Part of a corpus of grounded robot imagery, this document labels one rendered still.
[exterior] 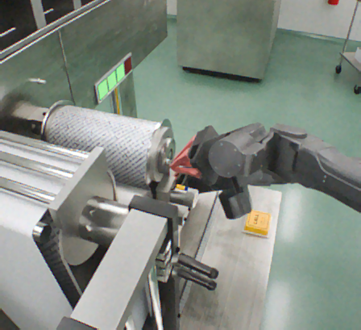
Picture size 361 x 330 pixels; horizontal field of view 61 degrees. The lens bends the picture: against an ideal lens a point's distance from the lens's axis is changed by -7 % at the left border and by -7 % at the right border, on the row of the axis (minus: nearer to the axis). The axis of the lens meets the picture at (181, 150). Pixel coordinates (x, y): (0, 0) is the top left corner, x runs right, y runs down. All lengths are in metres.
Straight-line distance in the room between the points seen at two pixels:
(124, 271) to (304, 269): 1.81
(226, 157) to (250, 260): 0.51
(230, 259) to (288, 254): 1.17
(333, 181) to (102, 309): 0.33
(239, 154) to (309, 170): 0.10
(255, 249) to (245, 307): 0.18
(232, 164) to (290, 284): 1.56
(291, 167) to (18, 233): 0.39
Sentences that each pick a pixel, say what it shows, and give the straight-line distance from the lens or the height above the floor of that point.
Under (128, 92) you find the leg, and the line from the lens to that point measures 1.65.
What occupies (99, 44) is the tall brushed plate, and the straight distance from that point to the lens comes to 1.04.
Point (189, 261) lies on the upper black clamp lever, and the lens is 0.38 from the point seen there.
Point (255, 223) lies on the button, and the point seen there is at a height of 0.92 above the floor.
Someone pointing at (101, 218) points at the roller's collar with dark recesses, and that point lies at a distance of 0.44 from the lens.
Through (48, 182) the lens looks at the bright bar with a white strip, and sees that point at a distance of 0.40.
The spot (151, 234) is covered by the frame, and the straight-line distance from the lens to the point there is 0.32.
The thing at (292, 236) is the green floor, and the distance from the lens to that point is 2.17.
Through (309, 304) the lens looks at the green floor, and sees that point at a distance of 1.97.
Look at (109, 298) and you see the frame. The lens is 0.29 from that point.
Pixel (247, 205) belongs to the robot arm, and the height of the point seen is 1.12.
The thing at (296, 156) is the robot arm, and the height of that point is 1.38.
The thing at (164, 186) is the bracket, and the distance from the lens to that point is 0.68.
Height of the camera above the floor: 1.70
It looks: 40 degrees down
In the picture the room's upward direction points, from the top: straight up
